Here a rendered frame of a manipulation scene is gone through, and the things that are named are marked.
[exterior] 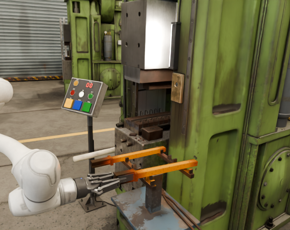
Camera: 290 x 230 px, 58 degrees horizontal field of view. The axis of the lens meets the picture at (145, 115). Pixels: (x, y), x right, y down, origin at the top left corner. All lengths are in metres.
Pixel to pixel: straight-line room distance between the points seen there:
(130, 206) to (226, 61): 1.00
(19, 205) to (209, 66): 1.09
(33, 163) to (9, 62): 8.74
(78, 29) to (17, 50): 3.40
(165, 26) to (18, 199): 1.24
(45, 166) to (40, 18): 8.81
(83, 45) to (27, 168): 5.81
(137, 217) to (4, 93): 0.85
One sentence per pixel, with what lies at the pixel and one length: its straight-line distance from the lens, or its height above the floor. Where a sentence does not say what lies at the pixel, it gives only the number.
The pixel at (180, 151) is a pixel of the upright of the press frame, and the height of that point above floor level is 0.87.
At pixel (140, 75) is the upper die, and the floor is 1.32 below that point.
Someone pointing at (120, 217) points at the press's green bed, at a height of 0.17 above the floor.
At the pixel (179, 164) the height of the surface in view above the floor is 1.01.
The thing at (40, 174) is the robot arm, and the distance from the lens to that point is 0.78.
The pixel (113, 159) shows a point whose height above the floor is 0.98.
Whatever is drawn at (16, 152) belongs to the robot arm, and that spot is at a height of 1.21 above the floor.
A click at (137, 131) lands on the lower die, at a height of 0.94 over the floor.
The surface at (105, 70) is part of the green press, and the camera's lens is 6.51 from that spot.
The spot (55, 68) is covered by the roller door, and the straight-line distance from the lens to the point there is 9.59.
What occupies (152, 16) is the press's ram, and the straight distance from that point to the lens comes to 1.63.
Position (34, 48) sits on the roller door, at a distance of 9.45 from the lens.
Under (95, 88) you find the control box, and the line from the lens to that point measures 2.12.
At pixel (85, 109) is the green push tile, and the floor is 0.99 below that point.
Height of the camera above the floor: 1.56
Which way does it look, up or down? 17 degrees down
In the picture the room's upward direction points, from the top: 2 degrees clockwise
